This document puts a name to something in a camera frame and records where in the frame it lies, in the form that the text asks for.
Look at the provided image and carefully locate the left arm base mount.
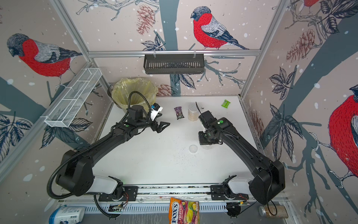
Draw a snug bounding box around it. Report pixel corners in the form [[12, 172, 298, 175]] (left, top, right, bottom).
[[99, 176, 139, 202]]

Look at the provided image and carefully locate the white blue-lid container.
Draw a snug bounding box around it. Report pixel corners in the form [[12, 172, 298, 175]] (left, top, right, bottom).
[[48, 205, 85, 224]]

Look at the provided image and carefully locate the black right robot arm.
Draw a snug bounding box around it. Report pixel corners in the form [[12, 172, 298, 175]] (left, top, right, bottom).
[[199, 118, 285, 205]]

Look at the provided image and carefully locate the green snack packet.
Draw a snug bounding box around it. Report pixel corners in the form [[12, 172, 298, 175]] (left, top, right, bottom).
[[222, 99, 231, 108]]

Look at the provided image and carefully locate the bin with yellow bag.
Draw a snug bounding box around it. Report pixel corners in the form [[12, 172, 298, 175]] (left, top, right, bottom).
[[111, 77, 159, 113]]

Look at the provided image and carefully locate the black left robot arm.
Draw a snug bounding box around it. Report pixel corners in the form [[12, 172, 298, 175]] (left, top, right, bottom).
[[46, 91, 170, 200]]

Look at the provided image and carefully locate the black hanging basket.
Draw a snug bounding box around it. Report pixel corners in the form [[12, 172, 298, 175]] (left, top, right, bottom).
[[144, 54, 205, 75]]

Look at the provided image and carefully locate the purple candy packet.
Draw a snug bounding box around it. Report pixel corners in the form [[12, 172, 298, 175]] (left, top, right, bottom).
[[174, 106, 184, 119]]

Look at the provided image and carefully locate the grain-filled jar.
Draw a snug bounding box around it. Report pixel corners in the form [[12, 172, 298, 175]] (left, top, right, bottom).
[[258, 205, 289, 219]]

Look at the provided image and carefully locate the clear jar lid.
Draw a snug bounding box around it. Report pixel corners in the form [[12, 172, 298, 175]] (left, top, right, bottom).
[[189, 145, 198, 154]]

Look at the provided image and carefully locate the Fox's candy bag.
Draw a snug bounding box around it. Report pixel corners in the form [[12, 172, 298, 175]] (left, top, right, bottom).
[[168, 197, 200, 224]]

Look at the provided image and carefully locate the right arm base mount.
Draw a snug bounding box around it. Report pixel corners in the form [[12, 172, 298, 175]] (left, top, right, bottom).
[[206, 175, 249, 201]]

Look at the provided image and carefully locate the wide jar patterned lid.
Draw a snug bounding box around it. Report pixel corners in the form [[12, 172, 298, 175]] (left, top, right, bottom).
[[188, 103, 200, 121]]

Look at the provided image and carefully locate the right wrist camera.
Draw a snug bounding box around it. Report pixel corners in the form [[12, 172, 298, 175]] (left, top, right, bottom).
[[199, 111, 217, 129]]

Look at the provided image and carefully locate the white wire shelf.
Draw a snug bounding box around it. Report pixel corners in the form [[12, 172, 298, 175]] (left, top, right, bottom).
[[44, 68, 102, 127]]

